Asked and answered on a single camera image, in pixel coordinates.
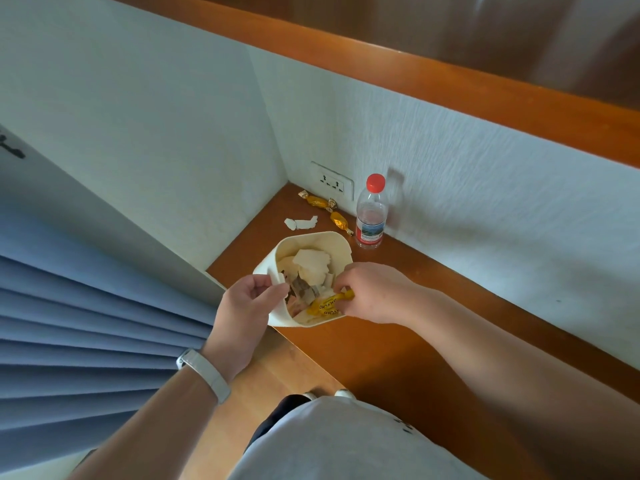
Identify grey shirt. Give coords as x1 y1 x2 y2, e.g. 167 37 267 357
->
227 396 491 480

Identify cream plastic waste bin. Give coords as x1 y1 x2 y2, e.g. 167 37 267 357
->
252 231 354 328

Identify person's right hand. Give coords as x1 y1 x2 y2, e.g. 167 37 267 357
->
332 262 427 328

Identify person's left forearm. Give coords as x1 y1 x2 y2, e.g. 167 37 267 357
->
67 367 221 480

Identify person's left hand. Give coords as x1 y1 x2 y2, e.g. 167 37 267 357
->
200 274 291 383

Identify clear water bottle red cap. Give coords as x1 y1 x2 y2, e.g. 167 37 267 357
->
356 174 389 249

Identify white wristband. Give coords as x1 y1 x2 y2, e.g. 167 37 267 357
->
176 349 232 405

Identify white wall socket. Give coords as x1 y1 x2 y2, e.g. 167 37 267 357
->
309 161 355 201

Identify black trousers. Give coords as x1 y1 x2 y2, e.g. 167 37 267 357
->
243 394 312 453

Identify yellow candy wrapper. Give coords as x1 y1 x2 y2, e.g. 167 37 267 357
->
306 290 356 318

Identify person's right forearm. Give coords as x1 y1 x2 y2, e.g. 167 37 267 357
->
412 287 640 480

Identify wooden ledge rail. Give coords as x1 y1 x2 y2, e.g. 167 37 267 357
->
100 0 640 169

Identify brown crumpled wrapper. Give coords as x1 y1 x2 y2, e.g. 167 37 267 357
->
286 275 321 306

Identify gold wrapped candy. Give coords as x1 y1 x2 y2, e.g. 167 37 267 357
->
330 211 355 237
298 190 337 212

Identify crumpled white paper scraps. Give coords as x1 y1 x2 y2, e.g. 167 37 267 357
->
277 249 335 290

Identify blue pleated curtain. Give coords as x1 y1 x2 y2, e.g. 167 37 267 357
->
0 192 219 475

